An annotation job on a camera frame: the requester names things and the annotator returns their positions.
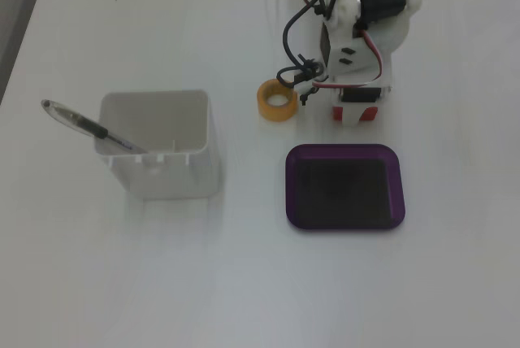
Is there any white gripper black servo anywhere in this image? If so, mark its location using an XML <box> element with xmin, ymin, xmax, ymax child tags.
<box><xmin>319</xmin><ymin>18</ymin><xmax>393</xmax><ymax>126</ymax></box>

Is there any red white black servo cable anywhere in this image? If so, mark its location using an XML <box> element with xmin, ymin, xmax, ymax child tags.
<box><xmin>311</xmin><ymin>27</ymin><xmax>387</xmax><ymax>91</ymax></box>

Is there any red cube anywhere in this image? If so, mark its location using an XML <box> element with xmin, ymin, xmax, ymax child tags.
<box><xmin>331</xmin><ymin>105</ymin><xmax>379</xmax><ymax>123</ymax></box>

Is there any black transparent pen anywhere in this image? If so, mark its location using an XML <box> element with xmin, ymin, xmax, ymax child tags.
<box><xmin>40</xmin><ymin>98</ymin><xmax>150</xmax><ymax>155</ymax></box>

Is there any purple tray box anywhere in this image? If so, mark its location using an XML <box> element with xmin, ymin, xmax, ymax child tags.
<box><xmin>284</xmin><ymin>143</ymin><xmax>407</xmax><ymax>233</ymax></box>

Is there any white square container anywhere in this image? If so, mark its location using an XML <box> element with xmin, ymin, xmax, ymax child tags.
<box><xmin>93</xmin><ymin>89</ymin><xmax>217</xmax><ymax>202</ymax></box>

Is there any yellow tape roll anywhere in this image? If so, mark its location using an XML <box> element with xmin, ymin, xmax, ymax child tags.
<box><xmin>256</xmin><ymin>78</ymin><xmax>301</xmax><ymax>124</ymax></box>

